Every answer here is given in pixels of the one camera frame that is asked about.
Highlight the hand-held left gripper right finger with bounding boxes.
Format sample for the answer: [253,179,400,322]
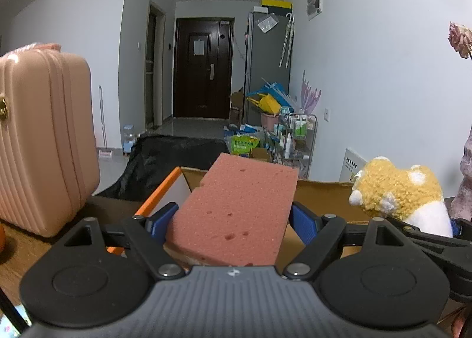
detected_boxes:
[283,202,425,280]

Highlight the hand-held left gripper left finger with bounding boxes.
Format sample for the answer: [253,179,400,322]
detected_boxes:
[52,202,185,280]

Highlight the red cardboard box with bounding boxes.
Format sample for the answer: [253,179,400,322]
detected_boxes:
[106,166,373,268]

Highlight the yellow plush toy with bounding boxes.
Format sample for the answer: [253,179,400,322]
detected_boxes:
[348,156,454,238]

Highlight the pink layered sponge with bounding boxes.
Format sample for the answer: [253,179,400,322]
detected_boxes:
[165,152,299,268]

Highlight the pink textured vase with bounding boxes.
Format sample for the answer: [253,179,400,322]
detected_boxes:
[450,132,472,222]

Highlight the dark cloth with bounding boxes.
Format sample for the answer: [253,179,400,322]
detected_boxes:
[95,134,229,202]

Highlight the clear water jug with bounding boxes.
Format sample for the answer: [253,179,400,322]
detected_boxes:
[123,123,135,154]

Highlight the green and white bottles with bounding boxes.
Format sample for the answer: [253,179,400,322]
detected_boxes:
[289,115,314,140]

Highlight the green snack bag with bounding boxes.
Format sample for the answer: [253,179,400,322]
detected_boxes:
[230,133,260,157]

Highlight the pink bucket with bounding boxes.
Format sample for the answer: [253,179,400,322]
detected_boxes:
[261,111,283,132]

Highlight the yellow plastic dustpan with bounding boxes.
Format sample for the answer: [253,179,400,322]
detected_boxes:
[246,95,281,115]

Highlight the pink plastic hangers bundle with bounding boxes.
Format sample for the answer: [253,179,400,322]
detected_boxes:
[300,70,322,114]

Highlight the brown cardboard box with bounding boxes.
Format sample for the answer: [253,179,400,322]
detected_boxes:
[229,87,245,123]

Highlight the blue plastic rack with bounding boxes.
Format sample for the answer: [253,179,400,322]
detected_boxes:
[246,78,292,106]

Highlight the pink ribbed small suitcase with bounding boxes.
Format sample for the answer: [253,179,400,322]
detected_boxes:
[0,42,101,238]

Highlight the dark brown door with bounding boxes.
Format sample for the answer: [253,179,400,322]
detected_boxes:
[173,17,235,119]

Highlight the grey refrigerator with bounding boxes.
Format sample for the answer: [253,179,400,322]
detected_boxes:
[243,10,294,128]

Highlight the clear folded umbrella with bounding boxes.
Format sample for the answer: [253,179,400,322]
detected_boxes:
[279,13,296,69]

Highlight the bunch of dried pink roses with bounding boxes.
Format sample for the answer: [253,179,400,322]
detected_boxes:
[448,21,472,60]

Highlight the clear plastic bag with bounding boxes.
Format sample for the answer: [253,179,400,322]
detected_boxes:
[257,14,279,33]

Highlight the yellow and black box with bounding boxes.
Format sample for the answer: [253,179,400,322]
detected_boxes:
[261,0,293,14]

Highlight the white wall vent box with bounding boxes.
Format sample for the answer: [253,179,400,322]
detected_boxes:
[338,147,368,183]

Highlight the metal wire cart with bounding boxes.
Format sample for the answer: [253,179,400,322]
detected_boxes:
[275,111,318,180]

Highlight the side doorway frame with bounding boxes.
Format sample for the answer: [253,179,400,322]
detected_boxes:
[145,0,167,130]

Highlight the white wall panel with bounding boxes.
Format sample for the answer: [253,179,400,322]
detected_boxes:
[307,0,324,21]

